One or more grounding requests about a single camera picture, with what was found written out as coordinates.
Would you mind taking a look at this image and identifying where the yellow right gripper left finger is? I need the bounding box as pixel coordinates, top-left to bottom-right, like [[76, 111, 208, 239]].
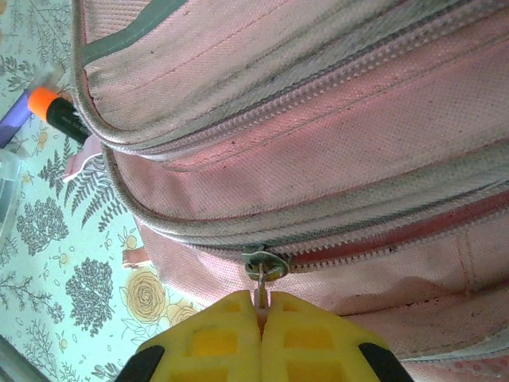
[[119, 289, 263, 382]]

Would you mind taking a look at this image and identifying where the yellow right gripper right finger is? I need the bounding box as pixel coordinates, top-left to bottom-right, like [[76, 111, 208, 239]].
[[260, 292, 405, 382]]

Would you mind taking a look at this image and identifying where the pink student backpack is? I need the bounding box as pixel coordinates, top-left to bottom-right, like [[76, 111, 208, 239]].
[[63, 0, 509, 382]]

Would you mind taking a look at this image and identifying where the clear plastic case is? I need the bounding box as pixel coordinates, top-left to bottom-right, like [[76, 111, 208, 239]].
[[0, 154, 21, 240]]

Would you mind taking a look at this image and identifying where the orange black marker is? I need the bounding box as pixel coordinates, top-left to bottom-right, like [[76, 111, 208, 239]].
[[28, 87, 91, 146]]

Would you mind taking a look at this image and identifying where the purple pen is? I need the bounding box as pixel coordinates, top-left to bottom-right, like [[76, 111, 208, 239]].
[[0, 95, 35, 150]]

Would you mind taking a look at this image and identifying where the floral white tablecloth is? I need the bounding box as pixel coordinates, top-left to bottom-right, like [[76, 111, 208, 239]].
[[0, 0, 208, 382]]

